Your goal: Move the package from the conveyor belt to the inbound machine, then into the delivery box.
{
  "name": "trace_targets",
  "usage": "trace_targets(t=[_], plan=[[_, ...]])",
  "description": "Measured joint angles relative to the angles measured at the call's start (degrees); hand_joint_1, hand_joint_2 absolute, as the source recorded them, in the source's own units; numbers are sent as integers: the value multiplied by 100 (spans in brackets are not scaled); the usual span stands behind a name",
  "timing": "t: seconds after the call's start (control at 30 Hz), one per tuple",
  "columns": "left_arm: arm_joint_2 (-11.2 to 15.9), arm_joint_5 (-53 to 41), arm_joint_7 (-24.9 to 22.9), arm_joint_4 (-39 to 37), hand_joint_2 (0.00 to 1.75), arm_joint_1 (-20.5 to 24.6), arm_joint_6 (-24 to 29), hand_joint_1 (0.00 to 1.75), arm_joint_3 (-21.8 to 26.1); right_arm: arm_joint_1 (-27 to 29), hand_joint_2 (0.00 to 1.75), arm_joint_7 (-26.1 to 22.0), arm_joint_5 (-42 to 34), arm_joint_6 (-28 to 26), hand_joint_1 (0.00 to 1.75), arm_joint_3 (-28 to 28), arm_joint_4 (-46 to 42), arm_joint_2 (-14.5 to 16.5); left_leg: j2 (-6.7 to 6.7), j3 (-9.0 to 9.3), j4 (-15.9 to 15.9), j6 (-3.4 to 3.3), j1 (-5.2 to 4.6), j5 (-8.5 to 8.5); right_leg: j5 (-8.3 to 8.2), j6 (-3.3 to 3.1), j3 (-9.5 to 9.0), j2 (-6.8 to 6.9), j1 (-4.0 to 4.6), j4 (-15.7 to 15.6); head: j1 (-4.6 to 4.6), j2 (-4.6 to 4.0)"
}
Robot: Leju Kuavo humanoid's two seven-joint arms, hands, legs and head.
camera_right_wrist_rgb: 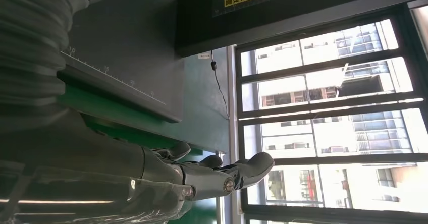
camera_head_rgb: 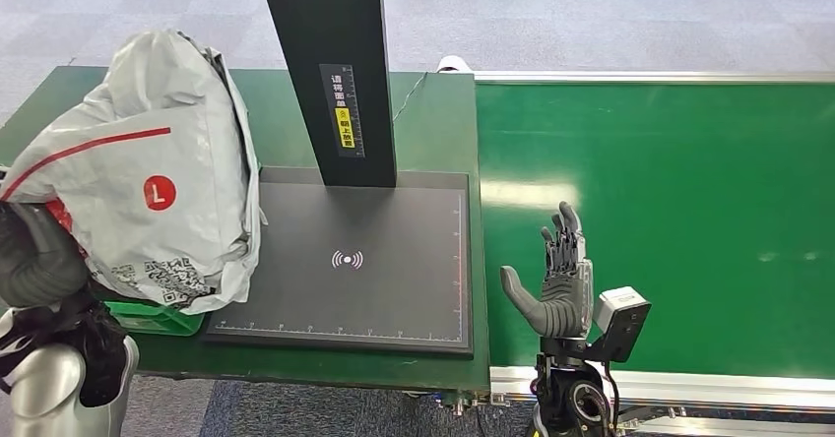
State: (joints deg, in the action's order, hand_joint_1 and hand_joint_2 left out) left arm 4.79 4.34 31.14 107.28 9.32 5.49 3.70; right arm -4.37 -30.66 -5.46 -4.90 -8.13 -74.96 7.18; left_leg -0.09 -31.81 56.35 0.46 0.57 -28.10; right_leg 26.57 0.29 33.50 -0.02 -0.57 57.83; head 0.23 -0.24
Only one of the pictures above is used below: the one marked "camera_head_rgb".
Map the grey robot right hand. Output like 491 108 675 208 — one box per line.
500 201 596 341

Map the grey plastic mailer package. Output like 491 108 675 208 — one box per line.
0 28 269 317

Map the green conveyor belt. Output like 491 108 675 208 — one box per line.
473 70 835 422

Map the black inbound scanner machine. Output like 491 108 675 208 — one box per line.
203 0 475 358

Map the green plastic delivery box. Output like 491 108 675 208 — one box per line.
102 299 206 339

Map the green work table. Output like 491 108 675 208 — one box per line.
0 65 491 397

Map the white roller end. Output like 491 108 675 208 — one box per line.
435 54 476 75

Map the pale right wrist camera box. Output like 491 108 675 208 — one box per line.
592 286 653 364

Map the thin grey cable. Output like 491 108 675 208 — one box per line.
391 71 430 124

